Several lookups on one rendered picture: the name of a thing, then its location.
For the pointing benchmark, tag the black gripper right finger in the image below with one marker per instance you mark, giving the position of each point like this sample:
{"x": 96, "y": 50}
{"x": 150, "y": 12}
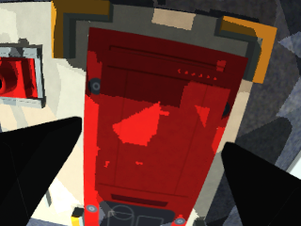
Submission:
{"x": 264, "y": 194}

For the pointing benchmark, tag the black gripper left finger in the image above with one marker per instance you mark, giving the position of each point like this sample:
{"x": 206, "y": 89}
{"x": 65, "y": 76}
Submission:
{"x": 30, "y": 159}

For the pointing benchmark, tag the white flat square sheet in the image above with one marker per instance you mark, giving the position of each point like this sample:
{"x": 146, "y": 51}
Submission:
{"x": 295, "y": 167}

